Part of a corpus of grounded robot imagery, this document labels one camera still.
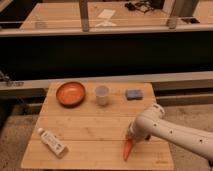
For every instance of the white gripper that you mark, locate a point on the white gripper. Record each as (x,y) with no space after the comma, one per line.
(136,133)

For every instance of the grey metal post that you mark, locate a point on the grey metal post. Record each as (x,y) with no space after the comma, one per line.
(83,6)

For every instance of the orange bowl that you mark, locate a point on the orange bowl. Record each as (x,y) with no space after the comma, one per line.
(71,94)

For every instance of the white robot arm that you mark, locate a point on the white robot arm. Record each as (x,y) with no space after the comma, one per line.
(151,122)

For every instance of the orange pepper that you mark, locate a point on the orange pepper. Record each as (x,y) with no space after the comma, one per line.
(129,144)

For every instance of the clear plastic cup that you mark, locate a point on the clear plastic cup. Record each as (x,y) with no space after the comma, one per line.
(102,95)

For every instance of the white tube bottle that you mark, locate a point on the white tube bottle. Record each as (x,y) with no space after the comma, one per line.
(52,142)

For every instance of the blue sponge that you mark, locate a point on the blue sponge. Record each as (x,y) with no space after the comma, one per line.
(133,94)

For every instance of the metal frame rail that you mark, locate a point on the metal frame rail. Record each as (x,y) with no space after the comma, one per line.
(103,30)

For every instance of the white paper sheet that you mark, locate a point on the white paper sheet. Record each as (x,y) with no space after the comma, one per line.
(106,14)

